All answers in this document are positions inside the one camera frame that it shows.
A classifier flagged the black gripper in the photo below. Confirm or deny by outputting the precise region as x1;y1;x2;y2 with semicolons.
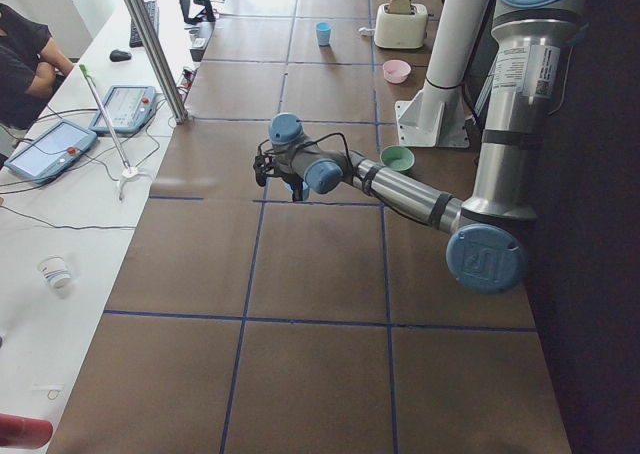
253;141;305;202

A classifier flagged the light blue cup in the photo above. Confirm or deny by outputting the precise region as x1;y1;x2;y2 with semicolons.
284;181;310;201
315;22;332;47

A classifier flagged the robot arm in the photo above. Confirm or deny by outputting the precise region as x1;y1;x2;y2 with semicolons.
253;0;586;293

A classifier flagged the green bowl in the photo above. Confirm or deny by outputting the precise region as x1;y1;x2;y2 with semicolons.
380;145;415;173

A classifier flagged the pink bowl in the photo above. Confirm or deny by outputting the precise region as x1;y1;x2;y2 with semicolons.
382;59;412;84

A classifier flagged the rod with green tip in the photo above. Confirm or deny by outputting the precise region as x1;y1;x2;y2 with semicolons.
78;64;153;202

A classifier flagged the cream toaster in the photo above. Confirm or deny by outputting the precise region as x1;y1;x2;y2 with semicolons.
374;0;428;49

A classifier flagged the teach pendant far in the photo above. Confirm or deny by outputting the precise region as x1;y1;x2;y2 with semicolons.
103;85;157;136

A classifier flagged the teach pendant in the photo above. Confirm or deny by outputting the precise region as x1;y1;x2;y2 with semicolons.
103;85;157;136
5;120;97;185

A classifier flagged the black computer mouse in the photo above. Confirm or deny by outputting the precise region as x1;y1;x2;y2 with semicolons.
109;49;132;63

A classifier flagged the black keyboard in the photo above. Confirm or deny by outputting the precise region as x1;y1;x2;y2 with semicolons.
128;0;161;49

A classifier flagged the teach pendant near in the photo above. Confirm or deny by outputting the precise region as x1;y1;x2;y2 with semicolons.
5;120;97;185

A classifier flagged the paper cup on desk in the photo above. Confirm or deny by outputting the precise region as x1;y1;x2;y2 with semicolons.
37;256;71;289

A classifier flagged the person in black shirt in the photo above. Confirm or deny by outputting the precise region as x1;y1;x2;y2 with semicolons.
1;4;74;130

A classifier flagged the red cylinder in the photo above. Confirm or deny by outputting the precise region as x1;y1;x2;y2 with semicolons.
1;413;53;449

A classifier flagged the white mount base plate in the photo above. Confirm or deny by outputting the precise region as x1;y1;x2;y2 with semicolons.
394;96;470;149

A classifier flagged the aluminium frame post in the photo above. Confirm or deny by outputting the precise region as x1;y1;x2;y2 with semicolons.
123;0;188;125

